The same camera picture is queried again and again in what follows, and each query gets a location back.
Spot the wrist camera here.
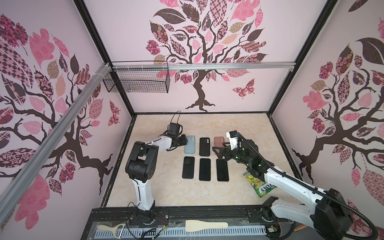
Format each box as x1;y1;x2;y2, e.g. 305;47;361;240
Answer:
226;131;239;150
167;123;183;137

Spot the aluminium rail back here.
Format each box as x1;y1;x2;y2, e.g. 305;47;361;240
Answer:
113;62;296;71

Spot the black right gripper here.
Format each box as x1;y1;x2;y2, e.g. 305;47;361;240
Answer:
212;140;251;168

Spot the black vertical frame post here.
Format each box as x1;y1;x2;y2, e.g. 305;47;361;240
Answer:
74;0;136;118

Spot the purple smartphone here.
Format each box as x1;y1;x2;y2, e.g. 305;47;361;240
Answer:
216;159;229;182
182;157;195;179

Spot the white slotted cable duct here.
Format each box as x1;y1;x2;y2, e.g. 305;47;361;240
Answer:
94;226;267;240

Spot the brown wooden utensil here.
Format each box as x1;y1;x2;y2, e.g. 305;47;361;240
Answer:
294;225;308;232

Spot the beige wooden spatula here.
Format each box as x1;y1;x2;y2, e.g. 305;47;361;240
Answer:
185;220;229;233

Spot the pink phone case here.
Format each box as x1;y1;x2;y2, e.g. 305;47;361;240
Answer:
214;137;225;148

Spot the aluminium rail left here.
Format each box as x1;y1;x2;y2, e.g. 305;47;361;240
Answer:
1;63;111;224

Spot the aluminium rail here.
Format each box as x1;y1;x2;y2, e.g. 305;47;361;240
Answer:
113;62;296;71
1;63;111;224

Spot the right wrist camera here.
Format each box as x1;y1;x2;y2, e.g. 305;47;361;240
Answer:
226;131;239;150

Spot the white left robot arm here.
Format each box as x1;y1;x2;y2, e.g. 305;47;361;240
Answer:
125;135;188;213

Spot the black wire basket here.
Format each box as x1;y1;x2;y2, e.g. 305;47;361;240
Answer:
103;60;171;94

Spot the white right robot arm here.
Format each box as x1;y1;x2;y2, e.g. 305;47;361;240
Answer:
212;131;353;240

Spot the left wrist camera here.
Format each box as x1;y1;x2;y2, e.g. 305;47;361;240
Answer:
167;123;183;137

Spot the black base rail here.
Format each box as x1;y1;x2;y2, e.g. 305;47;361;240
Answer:
80;203;340;240

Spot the green candy bag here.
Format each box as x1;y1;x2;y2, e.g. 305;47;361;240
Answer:
243;173;276;198

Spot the black phone case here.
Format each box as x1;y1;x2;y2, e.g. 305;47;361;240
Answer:
199;137;211;157

